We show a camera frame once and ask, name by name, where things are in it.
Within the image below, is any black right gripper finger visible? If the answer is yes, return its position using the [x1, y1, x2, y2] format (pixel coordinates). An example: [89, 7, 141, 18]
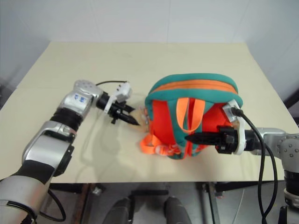
[185, 132, 221, 140]
[186, 138, 221, 146]

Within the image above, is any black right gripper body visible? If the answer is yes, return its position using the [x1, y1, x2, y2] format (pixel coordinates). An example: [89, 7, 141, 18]
[215, 126, 240, 155]

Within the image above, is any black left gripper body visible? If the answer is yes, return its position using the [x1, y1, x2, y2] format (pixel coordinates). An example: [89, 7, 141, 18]
[107, 101, 127, 125]

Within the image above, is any orange and green backpack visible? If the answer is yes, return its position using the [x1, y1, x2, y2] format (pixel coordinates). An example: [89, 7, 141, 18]
[139, 73, 244, 161]

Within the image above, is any beige plush toy pendant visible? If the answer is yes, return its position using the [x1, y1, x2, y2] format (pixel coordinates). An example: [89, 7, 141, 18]
[132, 106, 151, 133]

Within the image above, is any dark metal table leg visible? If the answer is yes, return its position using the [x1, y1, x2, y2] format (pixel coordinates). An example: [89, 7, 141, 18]
[202, 183, 222, 224]
[78, 183, 94, 224]

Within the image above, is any dark rounded shape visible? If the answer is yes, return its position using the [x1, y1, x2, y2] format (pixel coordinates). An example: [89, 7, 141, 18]
[164, 196, 190, 224]
[111, 197, 136, 224]

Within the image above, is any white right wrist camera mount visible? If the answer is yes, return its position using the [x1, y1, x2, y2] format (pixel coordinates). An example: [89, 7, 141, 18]
[221, 100, 247, 155]

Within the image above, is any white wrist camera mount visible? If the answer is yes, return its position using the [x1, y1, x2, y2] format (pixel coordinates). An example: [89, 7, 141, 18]
[221, 100, 247, 155]
[104, 81, 133, 115]

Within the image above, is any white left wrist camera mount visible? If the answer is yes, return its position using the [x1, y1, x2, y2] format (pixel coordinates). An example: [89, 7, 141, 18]
[104, 81, 133, 115]

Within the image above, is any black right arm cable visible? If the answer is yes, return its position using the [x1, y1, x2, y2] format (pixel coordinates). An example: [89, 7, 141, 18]
[233, 108, 279, 224]

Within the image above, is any thin white cable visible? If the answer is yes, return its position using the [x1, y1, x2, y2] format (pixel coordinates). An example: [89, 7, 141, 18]
[235, 188, 246, 224]

